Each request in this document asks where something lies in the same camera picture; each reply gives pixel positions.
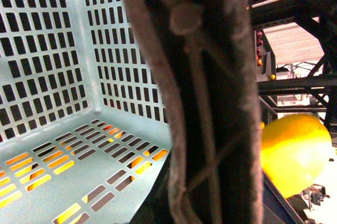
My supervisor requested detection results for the light blue plastic basket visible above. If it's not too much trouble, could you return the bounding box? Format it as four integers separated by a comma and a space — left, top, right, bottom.
1, 0, 171, 223

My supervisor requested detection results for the yellow lemon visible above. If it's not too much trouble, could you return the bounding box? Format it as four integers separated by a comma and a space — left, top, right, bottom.
261, 114, 332, 198

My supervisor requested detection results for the black shelf frame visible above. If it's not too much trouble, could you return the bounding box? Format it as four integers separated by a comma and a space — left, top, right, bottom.
249, 0, 336, 139

